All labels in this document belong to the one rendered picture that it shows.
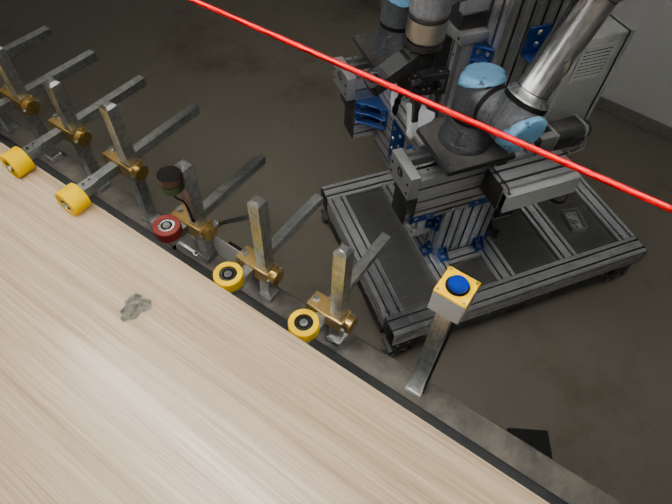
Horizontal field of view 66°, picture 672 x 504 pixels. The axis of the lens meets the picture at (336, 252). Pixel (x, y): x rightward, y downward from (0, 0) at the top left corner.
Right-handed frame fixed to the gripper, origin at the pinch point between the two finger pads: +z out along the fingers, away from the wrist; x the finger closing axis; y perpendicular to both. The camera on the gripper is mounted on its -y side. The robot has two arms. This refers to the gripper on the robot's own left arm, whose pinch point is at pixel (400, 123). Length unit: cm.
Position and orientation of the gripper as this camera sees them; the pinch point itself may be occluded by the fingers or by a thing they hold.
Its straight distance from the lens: 117.0
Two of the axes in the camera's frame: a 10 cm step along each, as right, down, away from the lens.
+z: -0.3, 5.9, 8.1
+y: 9.3, -2.7, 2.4
